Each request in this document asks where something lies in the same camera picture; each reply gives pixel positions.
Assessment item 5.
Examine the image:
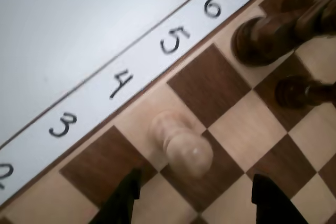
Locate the dark wooden knight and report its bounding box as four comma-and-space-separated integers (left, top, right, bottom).
232, 0, 336, 67

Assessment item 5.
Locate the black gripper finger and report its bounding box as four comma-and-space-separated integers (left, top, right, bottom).
251, 173, 309, 224
91, 168, 142, 224

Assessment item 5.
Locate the light wooden pawn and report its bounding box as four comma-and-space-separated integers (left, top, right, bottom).
148, 110, 213, 180

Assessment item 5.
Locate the wooden chessboard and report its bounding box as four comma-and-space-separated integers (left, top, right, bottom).
0, 0, 336, 224

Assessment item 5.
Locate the white number label strip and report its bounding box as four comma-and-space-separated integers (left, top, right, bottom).
0, 0, 286, 204

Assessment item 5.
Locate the dark wooden pawn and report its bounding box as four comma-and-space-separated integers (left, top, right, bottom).
274, 76, 336, 109

